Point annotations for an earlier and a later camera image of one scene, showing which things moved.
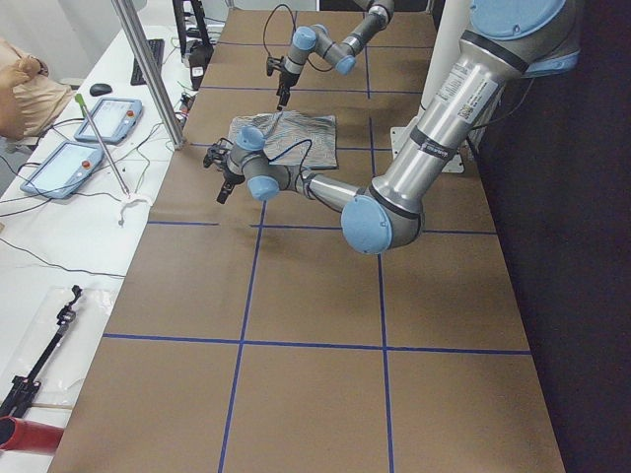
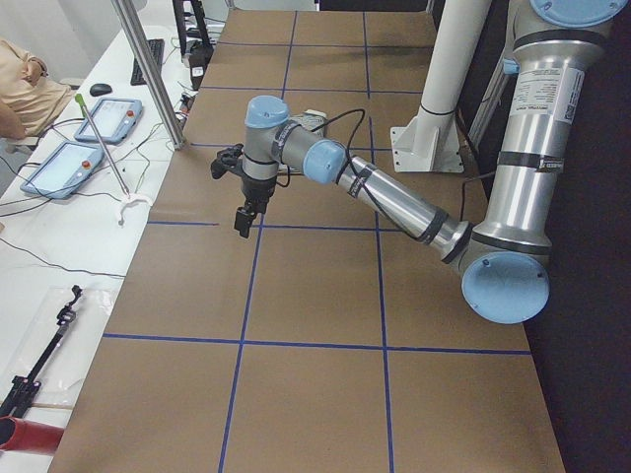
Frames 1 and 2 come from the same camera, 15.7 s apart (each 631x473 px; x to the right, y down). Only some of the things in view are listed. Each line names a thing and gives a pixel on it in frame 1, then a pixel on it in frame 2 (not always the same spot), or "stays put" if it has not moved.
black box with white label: (199, 55) stays put
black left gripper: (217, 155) to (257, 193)
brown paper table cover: (254, 335) stays put
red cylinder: (18, 435) stays put
